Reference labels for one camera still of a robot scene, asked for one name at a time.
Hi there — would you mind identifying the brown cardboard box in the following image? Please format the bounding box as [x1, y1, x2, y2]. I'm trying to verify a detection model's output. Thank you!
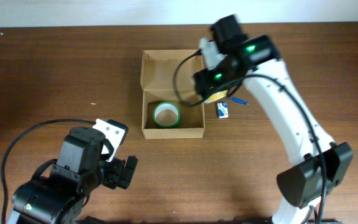
[140, 49, 205, 139]

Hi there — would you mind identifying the green tape roll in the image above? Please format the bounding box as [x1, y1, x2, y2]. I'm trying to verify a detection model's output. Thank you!
[152, 101, 181, 128]

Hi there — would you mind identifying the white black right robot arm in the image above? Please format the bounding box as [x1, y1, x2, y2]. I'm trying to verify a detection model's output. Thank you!
[193, 35, 354, 223]

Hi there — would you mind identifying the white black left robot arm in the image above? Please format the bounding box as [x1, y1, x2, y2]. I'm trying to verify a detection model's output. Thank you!
[7, 156, 138, 223]

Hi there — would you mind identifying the blue white staples box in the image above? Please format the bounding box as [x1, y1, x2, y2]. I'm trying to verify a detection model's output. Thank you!
[217, 102, 229, 119]

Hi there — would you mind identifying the blue ballpoint pen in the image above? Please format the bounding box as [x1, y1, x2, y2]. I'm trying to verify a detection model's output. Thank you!
[228, 97, 249, 105]

